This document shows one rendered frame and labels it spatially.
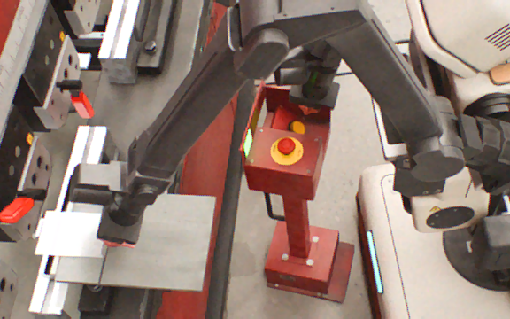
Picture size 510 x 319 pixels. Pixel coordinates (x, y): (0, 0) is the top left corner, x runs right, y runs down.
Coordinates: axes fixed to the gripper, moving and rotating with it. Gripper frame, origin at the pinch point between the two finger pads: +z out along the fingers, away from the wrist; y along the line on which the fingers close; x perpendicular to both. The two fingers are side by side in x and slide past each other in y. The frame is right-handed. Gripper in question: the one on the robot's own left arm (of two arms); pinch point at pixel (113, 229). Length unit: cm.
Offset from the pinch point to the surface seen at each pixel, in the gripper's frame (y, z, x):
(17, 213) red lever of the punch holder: 11.7, -24.8, -15.9
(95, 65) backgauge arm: -57, 33, -10
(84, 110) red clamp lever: -13.9, -13.7, -10.6
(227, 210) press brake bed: -53, 85, 45
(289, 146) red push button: -31.2, 5.2, 33.9
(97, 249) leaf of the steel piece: 3.3, 2.3, -1.8
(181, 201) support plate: -6.9, -3.8, 10.3
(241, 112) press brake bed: -92, 84, 45
